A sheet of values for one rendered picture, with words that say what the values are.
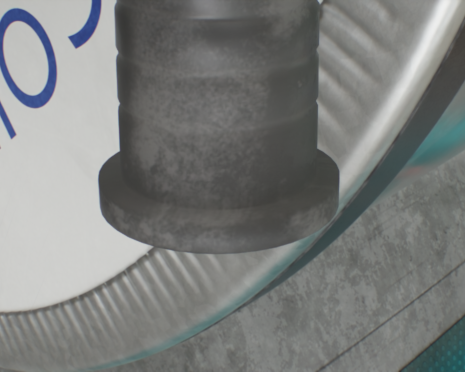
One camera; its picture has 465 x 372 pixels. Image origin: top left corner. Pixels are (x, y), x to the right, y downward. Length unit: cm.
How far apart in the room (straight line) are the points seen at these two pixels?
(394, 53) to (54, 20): 20
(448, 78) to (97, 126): 19
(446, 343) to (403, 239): 24
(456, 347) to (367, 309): 28
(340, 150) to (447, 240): 179
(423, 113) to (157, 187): 24
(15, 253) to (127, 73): 46
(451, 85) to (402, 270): 167
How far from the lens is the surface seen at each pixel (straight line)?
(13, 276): 63
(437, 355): 212
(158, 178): 17
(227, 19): 16
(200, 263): 48
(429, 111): 40
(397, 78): 37
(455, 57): 38
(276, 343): 181
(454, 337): 217
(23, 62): 54
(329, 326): 190
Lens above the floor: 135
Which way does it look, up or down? 49 degrees down
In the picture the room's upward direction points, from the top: 77 degrees clockwise
